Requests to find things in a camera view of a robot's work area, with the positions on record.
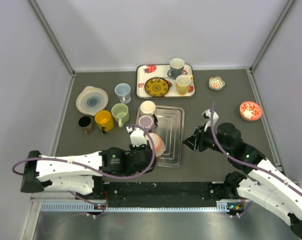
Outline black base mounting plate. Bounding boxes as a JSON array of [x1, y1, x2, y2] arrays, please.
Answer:
[[87, 182, 239, 208]]

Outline lilac purple mug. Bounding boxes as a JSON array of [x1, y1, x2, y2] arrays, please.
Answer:
[[138, 115, 157, 133]]

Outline cream white mug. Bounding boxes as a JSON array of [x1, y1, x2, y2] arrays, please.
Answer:
[[139, 100, 156, 117]]

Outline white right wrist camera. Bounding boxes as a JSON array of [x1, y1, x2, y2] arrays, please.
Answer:
[[202, 109, 219, 127]]

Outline red white patterned bowl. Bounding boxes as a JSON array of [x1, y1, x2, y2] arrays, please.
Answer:
[[239, 101, 263, 121]]

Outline yellow mug black handle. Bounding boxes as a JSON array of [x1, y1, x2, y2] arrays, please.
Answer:
[[95, 110, 114, 134]]

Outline pale yellow mug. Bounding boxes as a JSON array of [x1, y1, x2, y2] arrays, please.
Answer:
[[175, 75, 193, 95]]

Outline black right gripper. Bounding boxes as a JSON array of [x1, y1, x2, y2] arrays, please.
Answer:
[[182, 122, 231, 156]]

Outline small flower patterned bowl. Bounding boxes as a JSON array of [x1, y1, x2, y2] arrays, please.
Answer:
[[208, 76, 225, 91]]

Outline silver metal tray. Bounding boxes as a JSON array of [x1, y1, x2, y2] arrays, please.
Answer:
[[135, 105, 186, 168]]

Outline white plate blue rings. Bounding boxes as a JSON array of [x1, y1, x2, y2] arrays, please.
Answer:
[[76, 85, 109, 117]]

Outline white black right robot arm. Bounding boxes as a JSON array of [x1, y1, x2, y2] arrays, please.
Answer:
[[183, 122, 302, 240]]

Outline yellow patterned black plate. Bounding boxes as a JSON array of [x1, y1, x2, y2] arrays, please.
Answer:
[[144, 77, 170, 98]]

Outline grey green mug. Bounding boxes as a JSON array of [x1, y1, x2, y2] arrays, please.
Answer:
[[167, 58, 185, 79]]

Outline light green mug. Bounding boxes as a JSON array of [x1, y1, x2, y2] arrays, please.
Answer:
[[111, 103, 130, 127]]

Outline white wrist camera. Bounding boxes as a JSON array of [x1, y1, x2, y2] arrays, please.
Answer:
[[126, 126, 147, 148], [202, 109, 219, 127]]

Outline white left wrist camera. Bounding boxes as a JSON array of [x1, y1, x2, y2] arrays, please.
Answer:
[[126, 126, 147, 148]]

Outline dark brown red mug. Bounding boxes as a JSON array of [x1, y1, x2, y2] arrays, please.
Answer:
[[78, 116, 95, 134]]

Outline strawberry pattern white tray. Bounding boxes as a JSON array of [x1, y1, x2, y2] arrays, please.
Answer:
[[136, 64, 195, 99]]

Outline light blue glass cup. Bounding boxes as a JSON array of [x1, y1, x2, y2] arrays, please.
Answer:
[[115, 83, 131, 104]]

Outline pink mug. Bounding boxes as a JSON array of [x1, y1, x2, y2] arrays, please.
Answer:
[[149, 132, 166, 157]]

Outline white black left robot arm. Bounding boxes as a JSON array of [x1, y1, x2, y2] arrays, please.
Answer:
[[21, 144, 156, 198]]

